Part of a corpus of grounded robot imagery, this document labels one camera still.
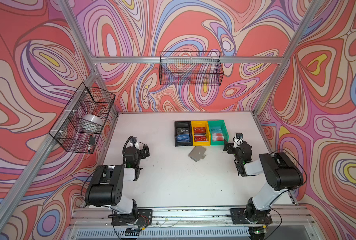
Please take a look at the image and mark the back black wire basket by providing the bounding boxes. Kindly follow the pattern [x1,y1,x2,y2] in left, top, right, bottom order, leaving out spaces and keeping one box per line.
[159,50,224,86]

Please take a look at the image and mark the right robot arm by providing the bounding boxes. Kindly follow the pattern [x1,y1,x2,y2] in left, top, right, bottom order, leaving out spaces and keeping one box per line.
[223,133,304,225]

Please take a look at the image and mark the black wire basket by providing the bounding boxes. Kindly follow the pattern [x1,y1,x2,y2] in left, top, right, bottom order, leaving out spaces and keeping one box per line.
[159,50,224,86]
[49,83,116,154]

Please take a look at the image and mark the yellow plastic bin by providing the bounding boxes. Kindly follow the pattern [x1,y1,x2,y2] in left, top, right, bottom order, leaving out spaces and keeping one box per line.
[191,121,210,146]

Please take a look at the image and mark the grey leather card holder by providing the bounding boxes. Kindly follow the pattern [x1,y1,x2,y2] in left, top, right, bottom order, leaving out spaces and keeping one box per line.
[188,146,206,162]

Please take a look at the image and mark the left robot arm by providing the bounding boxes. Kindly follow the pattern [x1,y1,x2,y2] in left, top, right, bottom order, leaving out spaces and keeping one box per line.
[85,136,150,218]

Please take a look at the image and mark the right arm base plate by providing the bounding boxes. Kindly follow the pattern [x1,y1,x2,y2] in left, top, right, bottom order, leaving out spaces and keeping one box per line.
[227,208,272,225]

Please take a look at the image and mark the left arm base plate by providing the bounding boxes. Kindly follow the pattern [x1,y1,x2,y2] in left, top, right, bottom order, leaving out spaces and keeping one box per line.
[108,209,153,227]

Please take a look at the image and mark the left black wire basket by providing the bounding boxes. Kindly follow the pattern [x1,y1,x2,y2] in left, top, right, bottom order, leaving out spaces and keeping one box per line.
[49,83,116,154]

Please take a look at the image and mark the black plastic bin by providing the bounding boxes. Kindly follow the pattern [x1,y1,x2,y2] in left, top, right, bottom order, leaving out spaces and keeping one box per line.
[174,121,193,147]

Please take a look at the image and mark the red cards in yellow bin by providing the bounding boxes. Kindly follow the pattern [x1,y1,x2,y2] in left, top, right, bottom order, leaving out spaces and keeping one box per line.
[193,127,207,142]

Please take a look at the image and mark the pink cards in green bin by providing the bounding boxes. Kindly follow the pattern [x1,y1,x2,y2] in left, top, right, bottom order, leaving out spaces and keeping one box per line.
[210,127,224,142]

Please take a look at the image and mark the green plastic bin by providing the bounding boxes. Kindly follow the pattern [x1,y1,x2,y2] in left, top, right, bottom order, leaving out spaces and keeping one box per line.
[208,120,229,146]

